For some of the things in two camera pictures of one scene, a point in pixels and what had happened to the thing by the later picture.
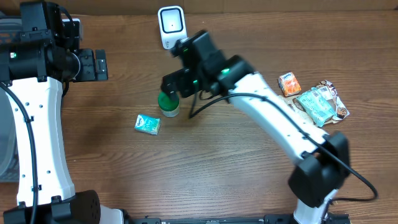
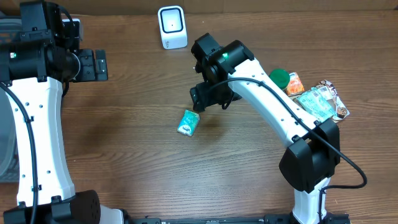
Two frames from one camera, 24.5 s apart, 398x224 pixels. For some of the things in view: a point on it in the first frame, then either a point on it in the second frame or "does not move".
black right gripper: x=185 y=77 to x=204 y=98
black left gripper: x=88 y=65 does not move
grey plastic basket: x=9 y=151 does not move
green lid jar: x=168 y=104 to x=280 y=77
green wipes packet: x=318 y=104 does not move
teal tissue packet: x=148 y=124 to x=188 y=122
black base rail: x=266 y=219 does not move
